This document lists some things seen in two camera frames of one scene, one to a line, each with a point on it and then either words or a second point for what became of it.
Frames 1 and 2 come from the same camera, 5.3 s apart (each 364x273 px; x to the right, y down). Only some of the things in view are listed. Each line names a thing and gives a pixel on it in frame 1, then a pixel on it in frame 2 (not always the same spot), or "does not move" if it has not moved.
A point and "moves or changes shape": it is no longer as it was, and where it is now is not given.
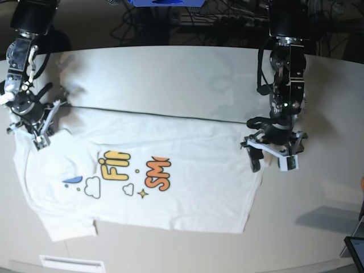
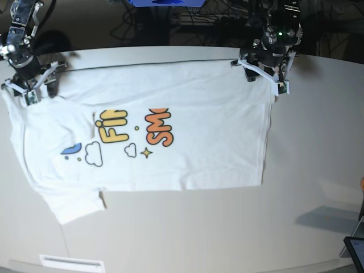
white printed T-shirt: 137,168 moves or changes shape
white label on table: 71,264 does not move
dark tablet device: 355,245 does not move
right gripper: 277,135 -> 268,56
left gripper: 33,112 -> 26,67
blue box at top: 166,3 does not move
